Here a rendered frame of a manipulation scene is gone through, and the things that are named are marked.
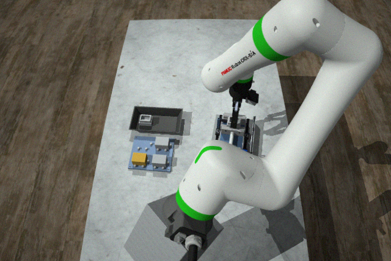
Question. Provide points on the yellow block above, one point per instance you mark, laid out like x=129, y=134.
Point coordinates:
x=139, y=159

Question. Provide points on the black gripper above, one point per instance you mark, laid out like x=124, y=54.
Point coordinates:
x=237, y=100

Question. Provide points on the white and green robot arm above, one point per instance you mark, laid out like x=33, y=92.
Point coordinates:
x=222, y=172

